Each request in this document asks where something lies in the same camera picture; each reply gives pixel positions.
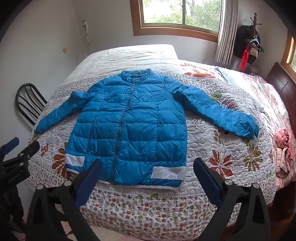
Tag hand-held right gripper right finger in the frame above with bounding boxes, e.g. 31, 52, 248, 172
193, 158, 271, 241

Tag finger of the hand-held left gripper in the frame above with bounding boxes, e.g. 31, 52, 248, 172
0, 137, 20, 160
0, 141, 40, 168

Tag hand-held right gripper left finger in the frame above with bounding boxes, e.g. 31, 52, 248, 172
26, 159, 103, 241

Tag blue puffer jacket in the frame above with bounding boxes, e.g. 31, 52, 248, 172
35, 69, 259, 188

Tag dark hanging clothes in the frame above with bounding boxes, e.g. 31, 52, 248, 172
233, 25, 262, 65

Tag black clothes hanger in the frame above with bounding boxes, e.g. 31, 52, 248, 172
245, 35, 265, 53

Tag black metal chair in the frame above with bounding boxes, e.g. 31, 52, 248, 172
15, 83, 48, 127

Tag crumpled pink cloth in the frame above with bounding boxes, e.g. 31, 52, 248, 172
273, 128, 295, 179

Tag pink floral blanket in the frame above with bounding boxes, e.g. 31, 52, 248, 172
240, 70, 296, 193

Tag light grey cloth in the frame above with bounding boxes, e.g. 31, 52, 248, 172
215, 66, 245, 84

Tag dark wooden headboard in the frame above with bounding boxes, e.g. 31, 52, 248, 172
265, 61, 296, 109

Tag red hanging cloth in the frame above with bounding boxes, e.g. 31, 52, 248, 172
239, 45, 250, 71

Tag white floral quilt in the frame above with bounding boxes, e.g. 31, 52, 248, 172
24, 44, 278, 234

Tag beige curtain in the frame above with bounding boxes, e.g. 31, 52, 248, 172
215, 0, 238, 65

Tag small wooden framed window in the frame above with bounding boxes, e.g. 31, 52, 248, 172
281, 32, 296, 72

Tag wooden coat rack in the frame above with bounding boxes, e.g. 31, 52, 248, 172
247, 13, 263, 37

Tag white wall cable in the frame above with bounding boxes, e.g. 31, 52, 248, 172
85, 29, 93, 55

